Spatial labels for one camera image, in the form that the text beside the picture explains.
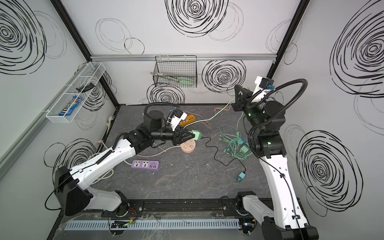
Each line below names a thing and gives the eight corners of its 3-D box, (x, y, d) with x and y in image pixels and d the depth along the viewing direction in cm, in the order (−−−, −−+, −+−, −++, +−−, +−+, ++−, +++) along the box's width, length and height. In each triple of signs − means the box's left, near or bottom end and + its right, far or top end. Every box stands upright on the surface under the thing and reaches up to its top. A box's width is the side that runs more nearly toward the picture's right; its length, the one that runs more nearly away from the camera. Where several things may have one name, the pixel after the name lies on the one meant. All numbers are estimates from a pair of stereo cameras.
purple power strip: (131, 169, 88) (129, 168, 86) (133, 161, 91) (132, 159, 89) (158, 169, 88) (158, 168, 86) (160, 161, 91) (159, 159, 89)
